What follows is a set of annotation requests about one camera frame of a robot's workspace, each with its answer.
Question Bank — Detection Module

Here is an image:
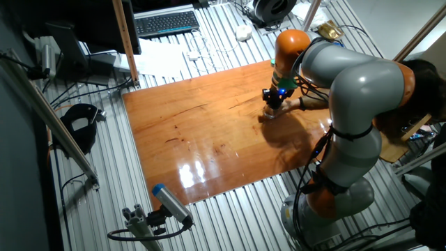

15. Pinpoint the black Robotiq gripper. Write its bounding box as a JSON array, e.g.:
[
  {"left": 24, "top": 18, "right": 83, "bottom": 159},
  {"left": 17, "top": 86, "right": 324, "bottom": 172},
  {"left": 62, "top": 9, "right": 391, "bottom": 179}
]
[{"left": 261, "top": 86, "right": 293, "bottom": 110}]

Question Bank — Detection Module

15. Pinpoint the clear glass jar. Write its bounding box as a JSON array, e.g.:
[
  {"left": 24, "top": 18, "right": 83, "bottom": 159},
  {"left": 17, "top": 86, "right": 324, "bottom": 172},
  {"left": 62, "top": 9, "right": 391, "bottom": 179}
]
[{"left": 262, "top": 106, "right": 279, "bottom": 121}]

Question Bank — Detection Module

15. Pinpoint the person right forearm brown sleeve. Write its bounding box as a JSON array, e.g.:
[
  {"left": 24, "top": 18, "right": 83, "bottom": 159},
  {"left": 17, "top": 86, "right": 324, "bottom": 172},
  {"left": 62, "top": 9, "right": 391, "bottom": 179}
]
[{"left": 298, "top": 95, "right": 330, "bottom": 112}]

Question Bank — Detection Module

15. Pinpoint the person right hand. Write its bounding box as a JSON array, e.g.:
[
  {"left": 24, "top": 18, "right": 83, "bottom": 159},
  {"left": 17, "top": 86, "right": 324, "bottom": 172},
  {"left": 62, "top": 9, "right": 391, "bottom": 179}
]
[{"left": 277, "top": 98, "right": 302, "bottom": 115}]

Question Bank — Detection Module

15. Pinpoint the white lumpy plastic object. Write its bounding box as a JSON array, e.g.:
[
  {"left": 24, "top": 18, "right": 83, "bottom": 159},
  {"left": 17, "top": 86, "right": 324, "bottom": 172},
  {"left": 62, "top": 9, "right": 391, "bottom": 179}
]
[{"left": 235, "top": 24, "right": 253, "bottom": 43}]

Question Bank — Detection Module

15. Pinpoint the gold foil packet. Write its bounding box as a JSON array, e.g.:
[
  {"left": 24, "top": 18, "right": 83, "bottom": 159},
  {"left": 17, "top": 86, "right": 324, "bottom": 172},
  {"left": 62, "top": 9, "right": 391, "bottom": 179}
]
[{"left": 316, "top": 19, "right": 346, "bottom": 40}]

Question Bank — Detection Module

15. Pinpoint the large wooden board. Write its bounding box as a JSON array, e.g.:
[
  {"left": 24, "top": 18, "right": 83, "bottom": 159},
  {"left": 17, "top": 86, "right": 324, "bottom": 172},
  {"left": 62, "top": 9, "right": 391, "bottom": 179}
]
[{"left": 121, "top": 57, "right": 391, "bottom": 211}]

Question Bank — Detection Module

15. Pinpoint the white paper sheet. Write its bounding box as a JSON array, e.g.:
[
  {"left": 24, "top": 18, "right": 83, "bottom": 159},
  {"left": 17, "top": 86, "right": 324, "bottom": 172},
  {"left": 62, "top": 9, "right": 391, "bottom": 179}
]
[{"left": 118, "top": 37, "right": 190, "bottom": 79}]

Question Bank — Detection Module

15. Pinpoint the light wooden stool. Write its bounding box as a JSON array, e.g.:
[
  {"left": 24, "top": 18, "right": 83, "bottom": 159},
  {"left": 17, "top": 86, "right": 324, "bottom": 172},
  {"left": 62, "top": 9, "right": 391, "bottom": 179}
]
[{"left": 378, "top": 112, "right": 433, "bottom": 165}]

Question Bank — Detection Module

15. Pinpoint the black computer keyboard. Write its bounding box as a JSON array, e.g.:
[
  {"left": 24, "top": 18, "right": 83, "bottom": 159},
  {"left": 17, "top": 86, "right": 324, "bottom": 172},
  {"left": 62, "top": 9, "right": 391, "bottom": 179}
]
[{"left": 134, "top": 10, "right": 201, "bottom": 38}]

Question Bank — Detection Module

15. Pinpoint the person head dark hair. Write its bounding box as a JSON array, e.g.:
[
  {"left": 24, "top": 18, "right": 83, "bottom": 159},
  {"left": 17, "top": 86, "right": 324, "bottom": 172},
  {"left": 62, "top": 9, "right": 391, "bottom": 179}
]
[{"left": 374, "top": 58, "right": 446, "bottom": 140}]

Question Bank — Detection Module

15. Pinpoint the short aluminium bar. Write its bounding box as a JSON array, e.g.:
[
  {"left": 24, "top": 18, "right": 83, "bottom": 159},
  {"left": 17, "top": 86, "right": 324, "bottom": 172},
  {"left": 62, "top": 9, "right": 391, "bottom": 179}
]
[{"left": 391, "top": 142, "right": 446, "bottom": 176}]

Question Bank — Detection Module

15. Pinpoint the slanted wooden beam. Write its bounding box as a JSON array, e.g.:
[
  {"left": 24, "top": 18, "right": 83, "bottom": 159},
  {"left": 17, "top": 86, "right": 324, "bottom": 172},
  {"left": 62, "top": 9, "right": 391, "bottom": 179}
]
[{"left": 394, "top": 2, "right": 446, "bottom": 62}]

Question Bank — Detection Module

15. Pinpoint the black bulky object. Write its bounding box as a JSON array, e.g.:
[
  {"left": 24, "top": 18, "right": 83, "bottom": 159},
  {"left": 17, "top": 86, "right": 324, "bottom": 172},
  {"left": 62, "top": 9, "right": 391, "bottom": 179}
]
[{"left": 408, "top": 125, "right": 446, "bottom": 250}]

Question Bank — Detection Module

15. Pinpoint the black computer monitor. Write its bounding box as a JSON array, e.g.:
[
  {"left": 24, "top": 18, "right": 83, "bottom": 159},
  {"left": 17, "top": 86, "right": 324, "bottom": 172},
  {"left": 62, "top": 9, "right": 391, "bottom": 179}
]
[{"left": 13, "top": 0, "right": 142, "bottom": 56}]

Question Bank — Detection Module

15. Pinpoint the dark grey monitor stand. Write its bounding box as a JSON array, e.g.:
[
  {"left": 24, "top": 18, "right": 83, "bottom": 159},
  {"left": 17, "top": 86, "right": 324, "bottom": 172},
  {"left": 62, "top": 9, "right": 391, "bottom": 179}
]
[{"left": 45, "top": 22, "right": 118, "bottom": 86}]

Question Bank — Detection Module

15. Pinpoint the small silver cylinder device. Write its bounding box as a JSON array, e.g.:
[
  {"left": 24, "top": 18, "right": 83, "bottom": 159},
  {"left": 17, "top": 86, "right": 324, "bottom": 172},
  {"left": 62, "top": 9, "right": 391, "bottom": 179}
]
[{"left": 40, "top": 43, "right": 58, "bottom": 79}]

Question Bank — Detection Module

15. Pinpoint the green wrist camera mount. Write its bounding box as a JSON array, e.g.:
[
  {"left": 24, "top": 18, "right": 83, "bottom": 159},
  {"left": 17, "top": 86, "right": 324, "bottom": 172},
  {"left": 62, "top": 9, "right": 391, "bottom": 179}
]
[{"left": 270, "top": 58, "right": 300, "bottom": 91}]

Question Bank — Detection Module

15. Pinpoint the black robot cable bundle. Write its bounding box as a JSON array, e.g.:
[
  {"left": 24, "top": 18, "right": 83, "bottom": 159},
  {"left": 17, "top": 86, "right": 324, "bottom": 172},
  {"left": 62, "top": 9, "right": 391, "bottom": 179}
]
[{"left": 291, "top": 24, "right": 413, "bottom": 251}]

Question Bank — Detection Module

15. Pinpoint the white slanted post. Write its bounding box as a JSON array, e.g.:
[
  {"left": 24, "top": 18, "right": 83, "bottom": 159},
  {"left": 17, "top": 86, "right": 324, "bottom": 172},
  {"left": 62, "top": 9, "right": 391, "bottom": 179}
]
[{"left": 302, "top": 0, "right": 323, "bottom": 31}]

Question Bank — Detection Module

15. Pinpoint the white charger with cable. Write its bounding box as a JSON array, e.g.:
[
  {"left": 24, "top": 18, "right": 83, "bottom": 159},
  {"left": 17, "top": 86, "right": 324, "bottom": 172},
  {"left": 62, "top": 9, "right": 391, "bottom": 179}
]
[{"left": 187, "top": 29, "right": 242, "bottom": 73}]

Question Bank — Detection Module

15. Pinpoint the grey camera with blue cap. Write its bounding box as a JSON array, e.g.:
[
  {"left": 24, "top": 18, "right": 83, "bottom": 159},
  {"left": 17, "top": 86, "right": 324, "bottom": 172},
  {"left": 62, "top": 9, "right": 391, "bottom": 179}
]
[{"left": 151, "top": 183, "right": 195, "bottom": 228}]

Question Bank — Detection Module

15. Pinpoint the wooden frame post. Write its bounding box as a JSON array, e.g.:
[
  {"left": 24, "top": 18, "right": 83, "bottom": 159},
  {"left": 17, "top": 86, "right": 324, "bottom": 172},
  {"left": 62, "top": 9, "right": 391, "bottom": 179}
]
[{"left": 111, "top": 0, "right": 141, "bottom": 89}]

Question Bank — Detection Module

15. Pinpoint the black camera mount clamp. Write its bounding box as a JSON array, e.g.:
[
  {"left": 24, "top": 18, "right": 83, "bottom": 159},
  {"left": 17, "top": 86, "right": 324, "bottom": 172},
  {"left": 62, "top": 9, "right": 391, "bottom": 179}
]
[{"left": 146, "top": 206, "right": 168, "bottom": 236}]

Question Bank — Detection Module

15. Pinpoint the aluminium extrusion camera stand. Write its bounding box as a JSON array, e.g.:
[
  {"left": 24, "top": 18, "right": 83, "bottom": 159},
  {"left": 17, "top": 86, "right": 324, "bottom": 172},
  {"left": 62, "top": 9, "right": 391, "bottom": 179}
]
[{"left": 121, "top": 204, "right": 163, "bottom": 251}]

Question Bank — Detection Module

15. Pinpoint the black camera cable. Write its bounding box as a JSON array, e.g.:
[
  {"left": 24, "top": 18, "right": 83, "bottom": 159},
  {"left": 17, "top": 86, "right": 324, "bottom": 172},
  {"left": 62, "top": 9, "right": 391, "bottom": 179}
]
[{"left": 107, "top": 222, "right": 191, "bottom": 243}]

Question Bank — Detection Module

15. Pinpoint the black ring-shaped headset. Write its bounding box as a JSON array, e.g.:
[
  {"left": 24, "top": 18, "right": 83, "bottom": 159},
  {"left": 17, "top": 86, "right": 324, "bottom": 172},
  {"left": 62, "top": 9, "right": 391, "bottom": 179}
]
[{"left": 59, "top": 102, "right": 107, "bottom": 155}]

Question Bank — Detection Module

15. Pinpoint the long aluminium frame rail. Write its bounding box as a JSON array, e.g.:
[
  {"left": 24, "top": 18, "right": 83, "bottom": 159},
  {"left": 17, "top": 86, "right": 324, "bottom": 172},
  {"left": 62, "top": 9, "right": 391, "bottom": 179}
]
[{"left": 0, "top": 48, "right": 101, "bottom": 191}]

